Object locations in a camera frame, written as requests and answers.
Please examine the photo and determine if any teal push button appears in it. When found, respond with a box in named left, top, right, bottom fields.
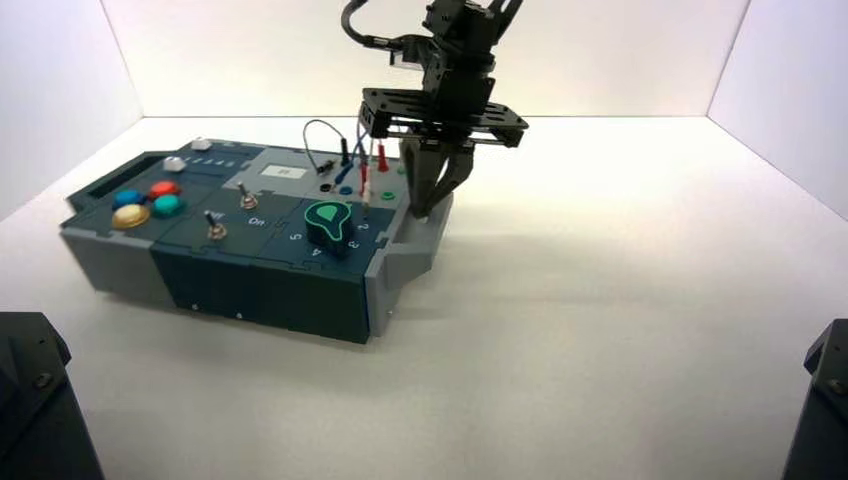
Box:
left=152, top=194, right=187, bottom=219

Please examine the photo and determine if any black green rotary knob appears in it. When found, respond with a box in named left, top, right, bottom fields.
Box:
left=303, top=200, right=356, bottom=260

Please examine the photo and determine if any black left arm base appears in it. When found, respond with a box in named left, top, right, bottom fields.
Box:
left=0, top=311, right=106, bottom=480

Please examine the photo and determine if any red jumper cable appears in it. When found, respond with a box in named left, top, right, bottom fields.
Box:
left=357, top=129, right=392, bottom=199

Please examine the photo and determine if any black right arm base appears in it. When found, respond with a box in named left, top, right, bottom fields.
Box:
left=781, top=319, right=848, bottom=480

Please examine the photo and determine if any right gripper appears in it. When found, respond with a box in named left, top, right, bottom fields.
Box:
left=359, top=46, right=529, bottom=219

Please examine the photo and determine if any yellow push button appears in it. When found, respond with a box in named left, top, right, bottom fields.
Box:
left=111, top=203, right=151, bottom=231

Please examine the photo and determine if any black arm cable sleeve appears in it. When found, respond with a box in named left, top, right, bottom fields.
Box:
left=341, top=0, right=425, bottom=52

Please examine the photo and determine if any blue jumper cable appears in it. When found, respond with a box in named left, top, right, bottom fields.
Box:
left=333, top=122, right=372, bottom=187

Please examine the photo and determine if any black jumper cable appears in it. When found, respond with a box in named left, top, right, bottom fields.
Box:
left=303, top=120, right=350, bottom=176

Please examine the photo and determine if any grey and blue task box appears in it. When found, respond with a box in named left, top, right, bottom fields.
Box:
left=59, top=137, right=457, bottom=346

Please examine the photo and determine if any white jumper cable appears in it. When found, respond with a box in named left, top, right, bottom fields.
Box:
left=359, top=129, right=380, bottom=213

